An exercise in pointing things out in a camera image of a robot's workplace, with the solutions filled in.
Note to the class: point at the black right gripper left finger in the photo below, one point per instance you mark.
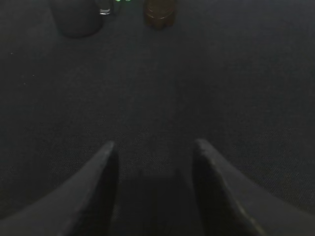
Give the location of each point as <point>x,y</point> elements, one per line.
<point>81,206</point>

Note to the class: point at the grey ceramic mug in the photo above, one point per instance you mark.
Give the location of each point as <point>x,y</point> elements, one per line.
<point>76,18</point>

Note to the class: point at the green label water bottle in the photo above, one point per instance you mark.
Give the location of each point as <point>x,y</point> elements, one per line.
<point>111,7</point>

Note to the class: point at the black table cloth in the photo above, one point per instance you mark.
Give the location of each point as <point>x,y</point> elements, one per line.
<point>238,73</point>

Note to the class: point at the brown tea drink bottle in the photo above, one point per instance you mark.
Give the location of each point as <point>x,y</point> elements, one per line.
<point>159,13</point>

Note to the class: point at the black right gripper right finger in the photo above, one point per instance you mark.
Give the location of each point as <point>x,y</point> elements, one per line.
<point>232,205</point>

